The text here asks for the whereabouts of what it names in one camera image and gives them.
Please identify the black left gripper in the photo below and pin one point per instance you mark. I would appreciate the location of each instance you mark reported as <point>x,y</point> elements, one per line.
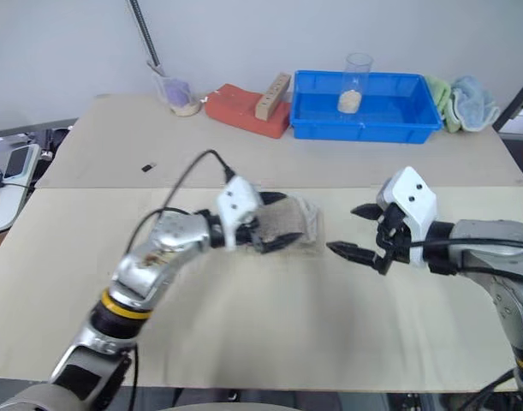
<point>253,236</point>

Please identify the clear cup with beige grains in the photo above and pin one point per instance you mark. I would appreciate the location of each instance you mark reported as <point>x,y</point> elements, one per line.
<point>354,87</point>

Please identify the light blue towel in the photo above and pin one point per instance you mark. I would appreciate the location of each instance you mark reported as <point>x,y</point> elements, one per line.
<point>475,103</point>

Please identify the black metal frame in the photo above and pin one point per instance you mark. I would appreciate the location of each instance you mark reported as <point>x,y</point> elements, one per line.
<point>515,103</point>

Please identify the blue plastic bin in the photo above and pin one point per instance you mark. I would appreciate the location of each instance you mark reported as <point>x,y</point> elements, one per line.
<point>372,115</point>

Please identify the smartphone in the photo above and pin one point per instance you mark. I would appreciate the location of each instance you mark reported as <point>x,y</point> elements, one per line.
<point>15,162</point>

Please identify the clear cup with purple cloth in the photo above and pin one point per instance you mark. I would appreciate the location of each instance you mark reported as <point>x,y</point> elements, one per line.
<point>177,96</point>

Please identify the green cloth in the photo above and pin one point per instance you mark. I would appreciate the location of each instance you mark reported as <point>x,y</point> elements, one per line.
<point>440,96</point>

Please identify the beige cardboard sheet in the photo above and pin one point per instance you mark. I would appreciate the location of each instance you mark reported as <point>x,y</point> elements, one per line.
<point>287,145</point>
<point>287,308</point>

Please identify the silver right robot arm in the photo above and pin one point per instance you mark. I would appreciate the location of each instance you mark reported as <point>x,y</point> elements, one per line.
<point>496,252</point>

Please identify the black device on floor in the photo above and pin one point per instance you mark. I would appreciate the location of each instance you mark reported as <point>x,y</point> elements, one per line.
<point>53,143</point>

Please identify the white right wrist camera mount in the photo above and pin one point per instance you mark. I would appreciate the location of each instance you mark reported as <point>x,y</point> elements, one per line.
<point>413,201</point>

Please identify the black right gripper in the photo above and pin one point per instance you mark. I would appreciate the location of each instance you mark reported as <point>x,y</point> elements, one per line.
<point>391,240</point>

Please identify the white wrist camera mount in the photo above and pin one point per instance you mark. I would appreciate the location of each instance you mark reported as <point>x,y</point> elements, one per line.
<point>413,201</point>
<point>237,201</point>

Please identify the white side table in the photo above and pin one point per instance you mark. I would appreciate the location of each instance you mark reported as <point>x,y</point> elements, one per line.
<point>10,192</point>

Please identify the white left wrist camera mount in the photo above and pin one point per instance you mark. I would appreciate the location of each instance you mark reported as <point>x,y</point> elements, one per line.
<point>237,201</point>

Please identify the small black clip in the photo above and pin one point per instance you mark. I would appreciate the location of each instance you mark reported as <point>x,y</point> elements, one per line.
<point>148,167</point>

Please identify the threaded metal rod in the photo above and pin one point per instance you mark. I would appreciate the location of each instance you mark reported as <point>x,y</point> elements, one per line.
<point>144,32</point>

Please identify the red foam block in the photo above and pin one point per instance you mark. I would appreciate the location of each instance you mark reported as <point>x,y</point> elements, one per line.
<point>239,111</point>

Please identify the wooden block with holes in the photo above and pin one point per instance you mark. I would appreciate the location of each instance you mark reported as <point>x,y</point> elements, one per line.
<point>271,96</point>

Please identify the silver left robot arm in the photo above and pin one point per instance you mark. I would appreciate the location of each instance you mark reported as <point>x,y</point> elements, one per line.
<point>175,240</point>

